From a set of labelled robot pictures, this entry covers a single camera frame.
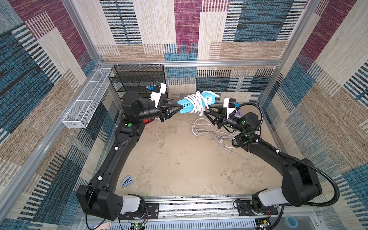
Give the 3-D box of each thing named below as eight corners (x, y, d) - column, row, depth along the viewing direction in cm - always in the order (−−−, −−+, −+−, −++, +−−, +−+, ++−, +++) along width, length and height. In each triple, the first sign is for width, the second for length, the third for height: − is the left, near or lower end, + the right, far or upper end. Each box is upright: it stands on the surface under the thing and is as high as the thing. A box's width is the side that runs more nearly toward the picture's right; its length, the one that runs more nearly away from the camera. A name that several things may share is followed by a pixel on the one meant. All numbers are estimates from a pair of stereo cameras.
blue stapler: (122, 186, 83) (121, 185, 81) (124, 176, 86) (123, 175, 85) (132, 186, 83) (131, 185, 81) (134, 176, 86) (133, 175, 85)
